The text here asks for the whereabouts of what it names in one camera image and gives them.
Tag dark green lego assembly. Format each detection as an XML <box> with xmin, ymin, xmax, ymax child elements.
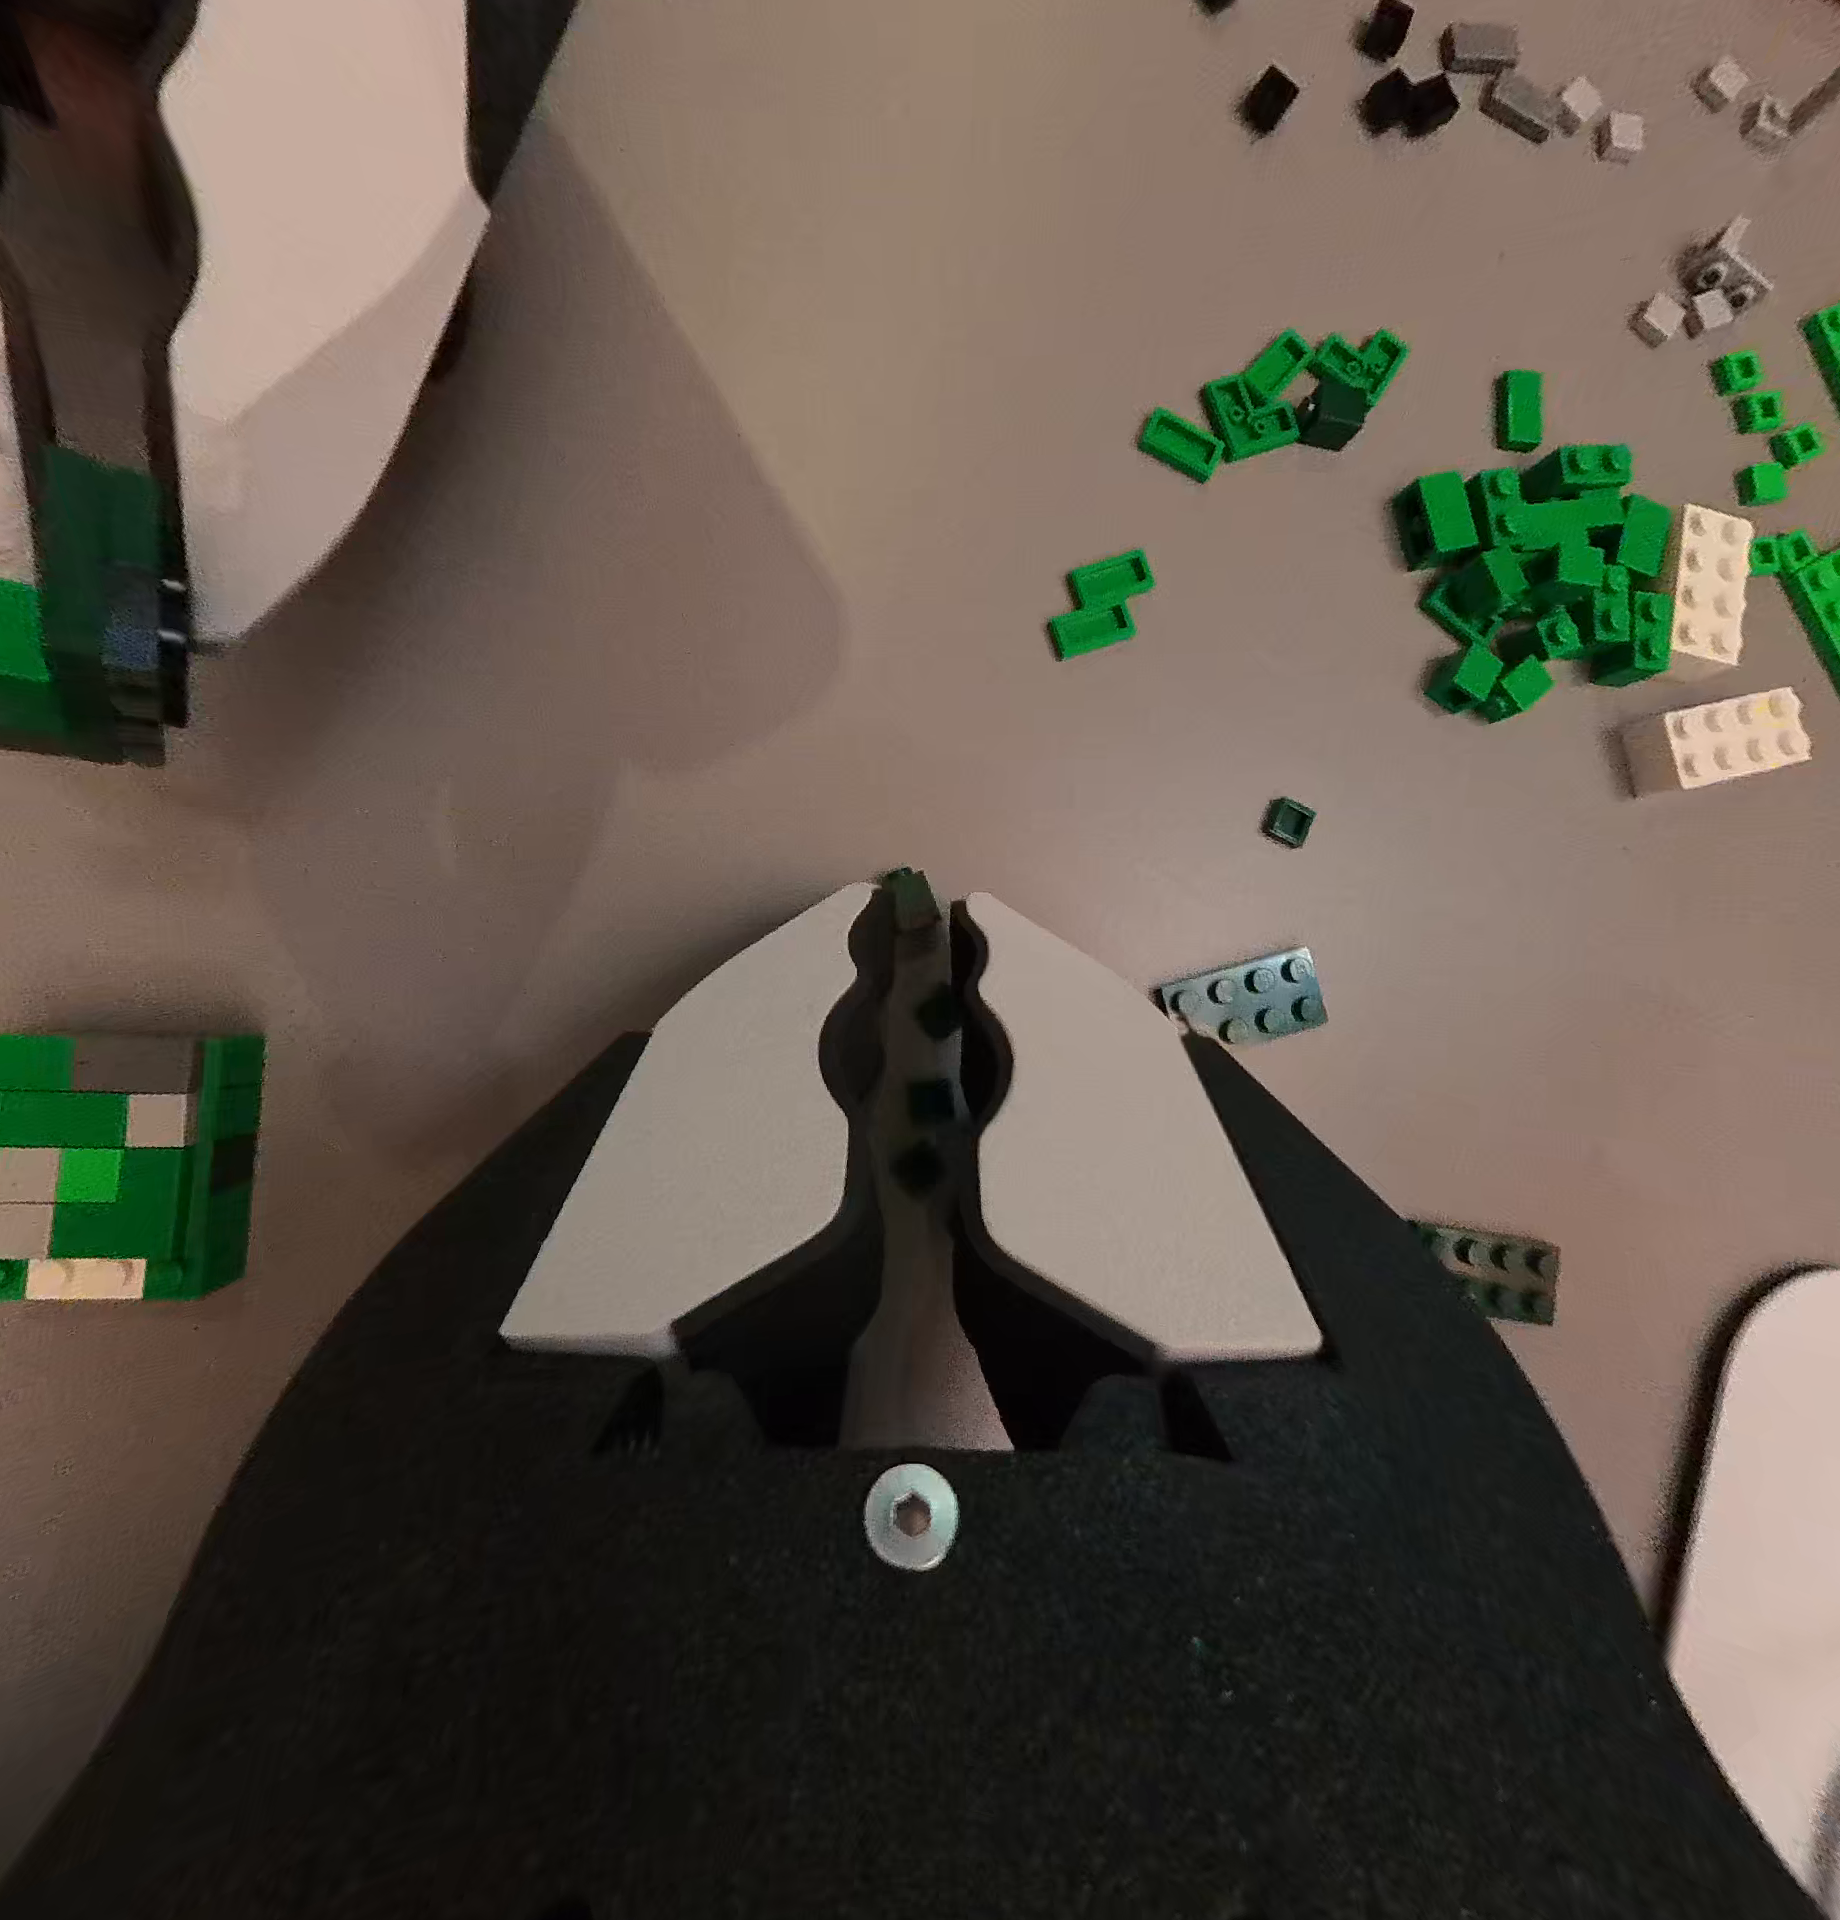
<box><xmin>0</xmin><ymin>441</ymin><xmax>195</xmax><ymax>767</ymax></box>

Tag white lego plate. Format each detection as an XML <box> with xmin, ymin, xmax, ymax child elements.
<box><xmin>1663</xmin><ymin>502</ymin><xmax>1757</xmax><ymax>668</ymax></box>

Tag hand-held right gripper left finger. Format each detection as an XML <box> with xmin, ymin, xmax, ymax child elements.
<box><xmin>497</xmin><ymin>883</ymin><xmax>891</xmax><ymax>1448</ymax></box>

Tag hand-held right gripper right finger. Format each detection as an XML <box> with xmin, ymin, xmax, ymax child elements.
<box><xmin>951</xmin><ymin>892</ymin><xmax>1328</xmax><ymax>1454</ymax></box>

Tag small grey lego pieces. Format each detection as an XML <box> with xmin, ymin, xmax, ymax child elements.
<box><xmin>1438</xmin><ymin>21</ymin><xmax>1840</xmax><ymax>350</ymax></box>

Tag white book stand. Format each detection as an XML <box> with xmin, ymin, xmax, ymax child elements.
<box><xmin>1663</xmin><ymin>1266</ymin><xmax>1840</xmax><ymax>1920</ymax></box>

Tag green lego cube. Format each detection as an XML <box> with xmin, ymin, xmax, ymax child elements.
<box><xmin>0</xmin><ymin>1033</ymin><xmax>266</xmax><ymax>1306</ymax></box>

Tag dark green lego plate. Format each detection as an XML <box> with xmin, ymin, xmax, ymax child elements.
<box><xmin>1408</xmin><ymin>1217</ymin><xmax>1562</xmax><ymax>1329</ymax></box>
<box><xmin>1155</xmin><ymin>946</ymin><xmax>1329</xmax><ymax>1048</ymax></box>

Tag small cluster green lego pieces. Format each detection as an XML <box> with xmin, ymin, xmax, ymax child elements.
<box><xmin>1047</xmin><ymin>328</ymin><xmax>1412</xmax><ymax>662</ymax></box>

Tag pile of bright green lego pieces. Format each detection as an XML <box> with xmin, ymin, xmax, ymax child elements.
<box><xmin>1387</xmin><ymin>348</ymin><xmax>1830</xmax><ymax>728</ymax></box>

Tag scattered small black lego pieces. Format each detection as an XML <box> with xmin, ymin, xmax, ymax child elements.
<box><xmin>1192</xmin><ymin>0</ymin><xmax>1462</xmax><ymax>140</ymax></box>

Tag white lego brick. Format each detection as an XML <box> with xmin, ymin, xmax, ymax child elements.
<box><xmin>1622</xmin><ymin>686</ymin><xmax>1815</xmax><ymax>800</ymax></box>

